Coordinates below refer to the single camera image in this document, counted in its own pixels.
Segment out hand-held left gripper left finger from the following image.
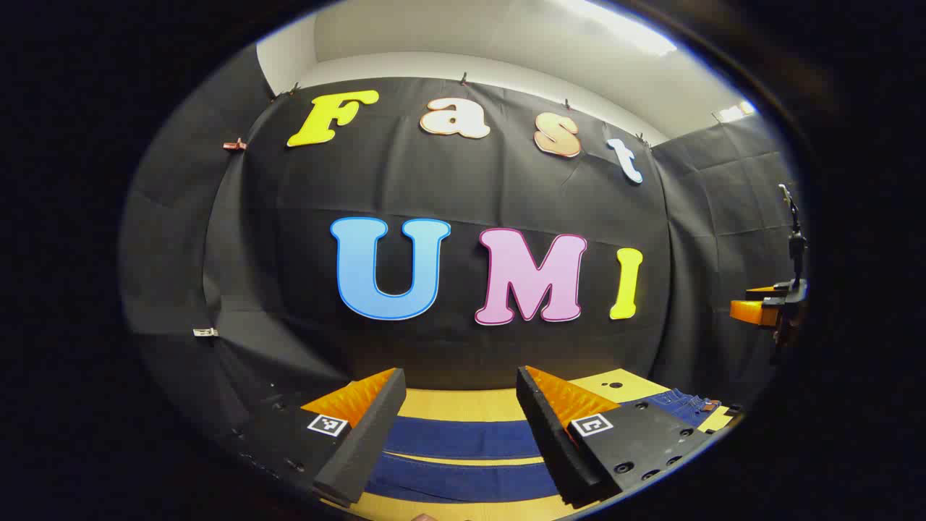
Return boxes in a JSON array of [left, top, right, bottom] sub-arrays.
[[221, 368, 407, 506]]

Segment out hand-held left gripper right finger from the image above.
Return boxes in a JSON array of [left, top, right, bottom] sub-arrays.
[[517, 365, 713, 509]]

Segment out blue jeans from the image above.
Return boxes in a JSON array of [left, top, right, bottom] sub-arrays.
[[365, 389, 724, 504]]

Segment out long ceiling light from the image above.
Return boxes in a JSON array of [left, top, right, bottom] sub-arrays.
[[557, 0, 679, 57]]

